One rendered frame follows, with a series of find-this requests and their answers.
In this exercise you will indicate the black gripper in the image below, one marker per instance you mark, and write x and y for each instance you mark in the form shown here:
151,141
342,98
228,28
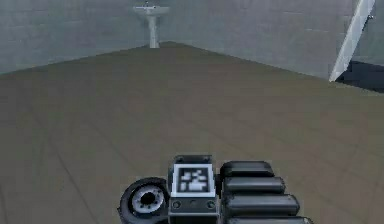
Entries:
146,200

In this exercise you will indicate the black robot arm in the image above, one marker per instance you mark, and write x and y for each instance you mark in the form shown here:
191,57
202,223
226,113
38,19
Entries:
253,196

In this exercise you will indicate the white pedestal sink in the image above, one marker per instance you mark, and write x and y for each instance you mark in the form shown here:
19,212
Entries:
152,20

